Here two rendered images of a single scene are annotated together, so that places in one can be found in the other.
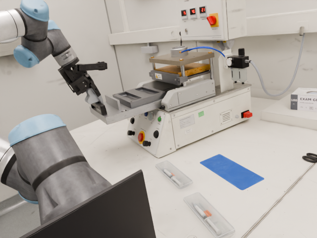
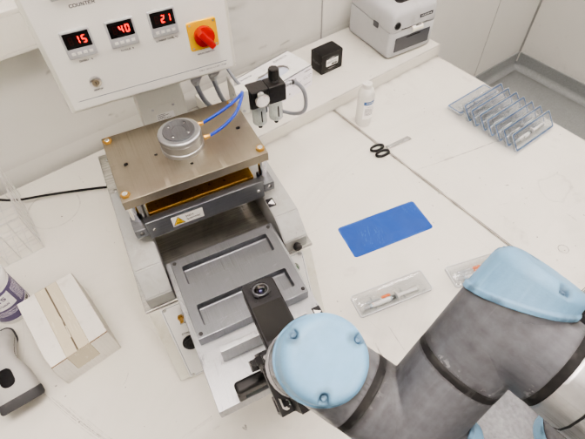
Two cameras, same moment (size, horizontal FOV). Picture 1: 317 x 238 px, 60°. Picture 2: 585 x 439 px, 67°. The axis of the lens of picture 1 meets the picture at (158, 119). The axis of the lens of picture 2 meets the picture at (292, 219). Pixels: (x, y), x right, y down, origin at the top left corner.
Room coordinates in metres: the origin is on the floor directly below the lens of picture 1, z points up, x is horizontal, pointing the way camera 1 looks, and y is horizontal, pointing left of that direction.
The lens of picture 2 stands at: (1.04, 0.47, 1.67)
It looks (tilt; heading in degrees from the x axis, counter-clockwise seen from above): 52 degrees down; 272
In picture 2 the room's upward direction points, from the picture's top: 2 degrees counter-clockwise
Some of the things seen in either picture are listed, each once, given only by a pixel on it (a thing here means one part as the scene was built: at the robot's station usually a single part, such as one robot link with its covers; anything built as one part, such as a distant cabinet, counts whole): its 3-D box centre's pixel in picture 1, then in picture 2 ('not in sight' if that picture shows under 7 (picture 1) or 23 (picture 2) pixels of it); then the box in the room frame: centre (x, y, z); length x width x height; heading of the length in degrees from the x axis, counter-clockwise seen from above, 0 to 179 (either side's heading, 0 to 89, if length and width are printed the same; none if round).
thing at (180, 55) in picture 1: (188, 60); (191, 142); (1.26, -0.18, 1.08); 0.31 x 0.24 x 0.13; 27
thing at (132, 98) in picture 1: (138, 96); (238, 279); (1.16, 0.07, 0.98); 0.20 x 0.17 x 0.03; 27
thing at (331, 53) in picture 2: not in sight; (326, 57); (0.96, -0.87, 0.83); 0.09 x 0.06 x 0.07; 36
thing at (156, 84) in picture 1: (156, 86); (141, 244); (1.36, -0.02, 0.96); 0.25 x 0.05 x 0.07; 117
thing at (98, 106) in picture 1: (97, 106); (281, 370); (1.07, 0.24, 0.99); 0.15 x 0.02 x 0.04; 27
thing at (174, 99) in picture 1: (187, 95); (272, 198); (1.10, -0.14, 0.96); 0.26 x 0.05 x 0.07; 117
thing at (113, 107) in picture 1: (129, 101); (248, 304); (1.13, 0.11, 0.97); 0.30 x 0.22 x 0.08; 117
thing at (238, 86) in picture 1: (190, 91); (196, 197); (1.28, -0.17, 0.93); 0.46 x 0.35 x 0.01; 117
